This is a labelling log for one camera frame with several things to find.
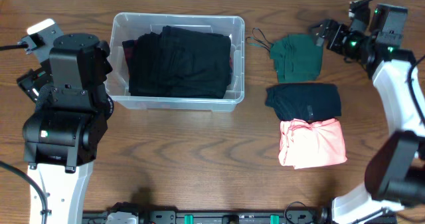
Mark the dark green garment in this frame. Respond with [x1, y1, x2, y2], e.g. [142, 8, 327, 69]
[245, 27, 325, 84]

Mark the dark teal garment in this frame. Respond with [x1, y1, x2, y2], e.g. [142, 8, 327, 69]
[265, 83, 341, 122]

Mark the red navy plaid shirt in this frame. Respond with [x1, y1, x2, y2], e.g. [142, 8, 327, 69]
[122, 40, 137, 68]

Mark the coral pink garment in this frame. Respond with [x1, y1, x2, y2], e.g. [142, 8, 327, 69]
[278, 118, 347, 169]

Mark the clear plastic storage container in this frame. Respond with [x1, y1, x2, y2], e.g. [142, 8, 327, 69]
[105, 13, 245, 112]

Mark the black garment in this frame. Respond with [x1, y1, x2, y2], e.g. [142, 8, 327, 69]
[127, 26, 232, 99]

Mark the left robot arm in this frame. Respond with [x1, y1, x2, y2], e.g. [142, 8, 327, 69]
[17, 33, 114, 223]

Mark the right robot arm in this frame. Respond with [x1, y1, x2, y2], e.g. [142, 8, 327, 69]
[309, 0, 424, 223]

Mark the black mounting rail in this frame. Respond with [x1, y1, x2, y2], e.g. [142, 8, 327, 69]
[82, 208, 330, 224]

